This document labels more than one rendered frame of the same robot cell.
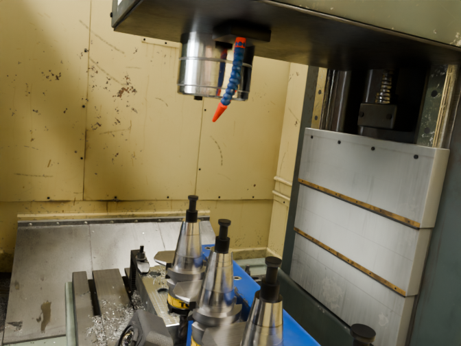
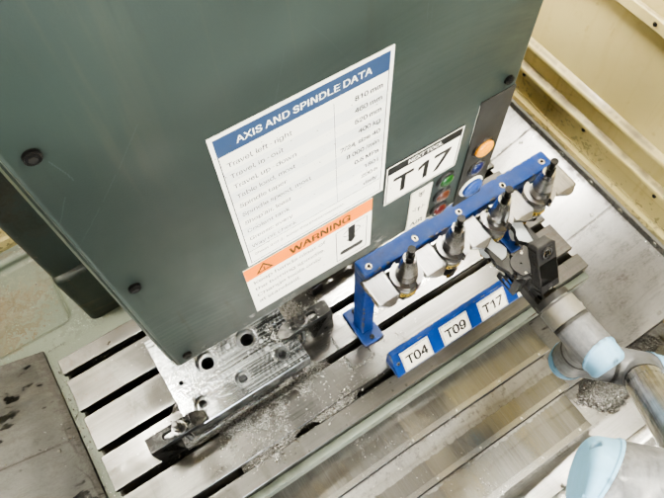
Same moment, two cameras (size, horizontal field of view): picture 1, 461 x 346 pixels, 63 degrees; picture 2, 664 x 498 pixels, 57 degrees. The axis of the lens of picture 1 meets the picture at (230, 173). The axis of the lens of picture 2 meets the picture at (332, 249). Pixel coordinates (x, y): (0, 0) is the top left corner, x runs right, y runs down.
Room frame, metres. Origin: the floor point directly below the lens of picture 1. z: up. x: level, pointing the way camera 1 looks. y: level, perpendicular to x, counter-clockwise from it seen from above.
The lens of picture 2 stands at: (0.69, 0.51, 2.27)
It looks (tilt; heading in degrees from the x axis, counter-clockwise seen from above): 63 degrees down; 265
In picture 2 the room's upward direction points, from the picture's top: 3 degrees counter-clockwise
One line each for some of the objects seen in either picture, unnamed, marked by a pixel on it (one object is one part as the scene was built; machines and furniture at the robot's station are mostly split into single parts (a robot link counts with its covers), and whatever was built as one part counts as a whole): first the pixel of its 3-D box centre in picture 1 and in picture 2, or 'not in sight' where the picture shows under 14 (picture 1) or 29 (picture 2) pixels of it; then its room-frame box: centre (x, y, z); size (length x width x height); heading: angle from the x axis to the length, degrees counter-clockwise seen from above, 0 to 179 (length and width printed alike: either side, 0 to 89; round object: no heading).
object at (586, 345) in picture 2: not in sight; (589, 344); (0.19, 0.21, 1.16); 0.11 x 0.08 x 0.09; 115
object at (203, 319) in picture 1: (215, 312); (452, 247); (0.42, 0.00, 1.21); 0.06 x 0.06 x 0.03
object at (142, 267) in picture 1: (139, 269); (180, 433); (1.01, 0.23, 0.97); 0.13 x 0.03 x 0.15; 25
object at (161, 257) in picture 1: (175, 257); (382, 290); (0.57, 0.07, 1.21); 0.07 x 0.05 x 0.01; 115
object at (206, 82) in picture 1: (215, 69); not in sight; (0.84, 0.06, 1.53); 0.16 x 0.16 x 0.12
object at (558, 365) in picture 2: not in sight; (580, 358); (0.18, 0.21, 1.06); 0.11 x 0.08 x 0.11; 160
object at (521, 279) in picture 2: not in sight; (532, 280); (0.26, 0.07, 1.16); 0.12 x 0.08 x 0.09; 115
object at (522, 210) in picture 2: not in sight; (517, 207); (0.27, -0.07, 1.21); 0.07 x 0.05 x 0.01; 115
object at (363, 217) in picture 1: (348, 227); not in sight; (1.03, -0.35, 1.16); 0.48 x 0.05 x 0.51; 25
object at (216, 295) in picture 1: (218, 276); (456, 236); (0.42, 0.00, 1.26); 0.04 x 0.04 x 0.07
